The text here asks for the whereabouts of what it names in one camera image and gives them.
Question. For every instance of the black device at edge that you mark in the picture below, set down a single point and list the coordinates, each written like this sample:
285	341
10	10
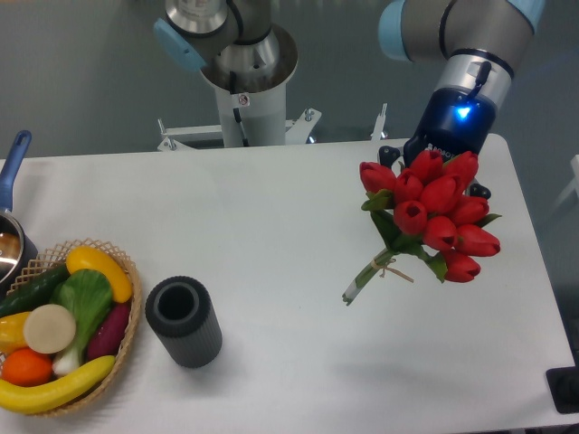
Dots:
563	385

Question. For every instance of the red tulip bouquet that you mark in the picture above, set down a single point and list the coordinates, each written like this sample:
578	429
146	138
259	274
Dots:
424	211

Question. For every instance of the yellow pepper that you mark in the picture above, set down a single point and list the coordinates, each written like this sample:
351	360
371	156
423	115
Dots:
12	332

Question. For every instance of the woven wicker basket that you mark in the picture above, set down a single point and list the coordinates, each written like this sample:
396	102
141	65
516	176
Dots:
54	257

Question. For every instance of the beige round disc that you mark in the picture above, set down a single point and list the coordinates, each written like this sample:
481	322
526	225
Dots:
49	329

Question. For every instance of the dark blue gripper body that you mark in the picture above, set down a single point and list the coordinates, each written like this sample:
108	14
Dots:
451	124

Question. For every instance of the green cucumber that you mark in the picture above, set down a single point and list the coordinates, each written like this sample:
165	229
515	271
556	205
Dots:
35	292

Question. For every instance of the blue handled saucepan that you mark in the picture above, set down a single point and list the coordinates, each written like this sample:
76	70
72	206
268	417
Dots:
16	248

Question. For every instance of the yellow banana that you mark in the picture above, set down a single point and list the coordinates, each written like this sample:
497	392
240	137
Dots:
49	396

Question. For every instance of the green bok choy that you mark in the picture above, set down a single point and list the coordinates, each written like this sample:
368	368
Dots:
87	295

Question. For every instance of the purple sweet potato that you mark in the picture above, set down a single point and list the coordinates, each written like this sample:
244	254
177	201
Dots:
108	337

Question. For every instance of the white frame at right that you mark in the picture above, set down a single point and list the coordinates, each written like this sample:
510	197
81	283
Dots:
564	202

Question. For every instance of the dark grey ribbed vase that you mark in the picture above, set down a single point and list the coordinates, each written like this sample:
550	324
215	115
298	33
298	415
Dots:
181	313

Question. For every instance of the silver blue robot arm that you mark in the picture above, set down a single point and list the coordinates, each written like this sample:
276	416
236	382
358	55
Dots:
481	42

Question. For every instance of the orange fruit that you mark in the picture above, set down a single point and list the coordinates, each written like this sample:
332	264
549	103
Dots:
26	368

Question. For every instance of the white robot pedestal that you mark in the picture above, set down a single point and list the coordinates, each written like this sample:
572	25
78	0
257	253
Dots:
249	83

